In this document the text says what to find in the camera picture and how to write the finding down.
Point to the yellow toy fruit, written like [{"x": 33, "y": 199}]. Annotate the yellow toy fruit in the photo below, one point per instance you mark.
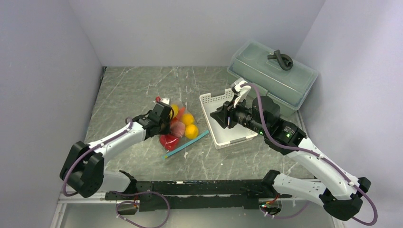
[{"x": 187, "y": 119}]

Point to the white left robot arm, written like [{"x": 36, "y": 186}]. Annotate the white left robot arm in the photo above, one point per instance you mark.
[{"x": 83, "y": 172}]

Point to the yellow toy lemon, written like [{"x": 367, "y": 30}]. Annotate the yellow toy lemon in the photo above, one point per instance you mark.
[{"x": 175, "y": 110}]

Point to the green storage box clear lid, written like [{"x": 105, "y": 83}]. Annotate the green storage box clear lid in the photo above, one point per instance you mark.
[{"x": 277, "y": 75}]

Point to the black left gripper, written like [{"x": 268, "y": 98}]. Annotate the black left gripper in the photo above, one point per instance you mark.
[{"x": 167, "y": 129}]

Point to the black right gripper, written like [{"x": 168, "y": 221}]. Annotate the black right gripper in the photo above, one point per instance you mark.
[{"x": 222, "y": 114}]

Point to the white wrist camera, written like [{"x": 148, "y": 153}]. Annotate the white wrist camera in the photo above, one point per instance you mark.
[
  {"x": 240, "y": 88},
  {"x": 162, "y": 100}
]

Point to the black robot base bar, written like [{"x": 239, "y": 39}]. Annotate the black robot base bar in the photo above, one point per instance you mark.
[{"x": 198, "y": 194}]

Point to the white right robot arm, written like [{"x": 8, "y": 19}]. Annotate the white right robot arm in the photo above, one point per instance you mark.
[{"x": 338, "y": 192}]

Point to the pink toy peach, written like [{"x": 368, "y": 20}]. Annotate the pink toy peach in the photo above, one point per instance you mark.
[{"x": 177, "y": 129}]

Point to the white perforated plastic basket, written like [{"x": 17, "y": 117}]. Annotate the white perforated plastic basket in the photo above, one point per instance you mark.
[{"x": 223, "y": 137}]

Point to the clear zip top bag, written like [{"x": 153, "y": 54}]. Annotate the clear zip top bag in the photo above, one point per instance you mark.
[{"x": 183, "y": 141}]

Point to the red toy strawberry with leaves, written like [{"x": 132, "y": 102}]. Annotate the red toy strawberry with leaves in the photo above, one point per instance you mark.
[{"x": 169, "y": 141}]

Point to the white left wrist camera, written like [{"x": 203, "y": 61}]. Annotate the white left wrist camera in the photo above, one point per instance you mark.
[{"x": 162, "y": 100}]

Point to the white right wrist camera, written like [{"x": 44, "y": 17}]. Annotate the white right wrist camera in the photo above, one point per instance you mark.
[{"x": 240, "y": 88}]

